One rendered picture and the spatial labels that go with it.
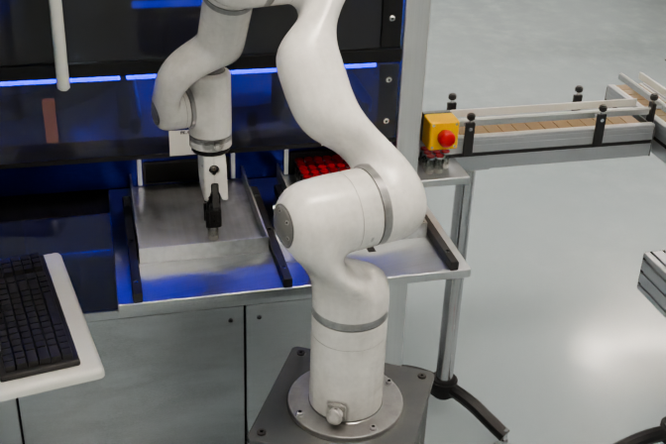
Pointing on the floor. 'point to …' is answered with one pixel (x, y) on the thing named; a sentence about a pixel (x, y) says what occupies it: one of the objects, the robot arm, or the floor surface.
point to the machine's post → (410, 102)
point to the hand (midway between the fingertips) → (212, 214)
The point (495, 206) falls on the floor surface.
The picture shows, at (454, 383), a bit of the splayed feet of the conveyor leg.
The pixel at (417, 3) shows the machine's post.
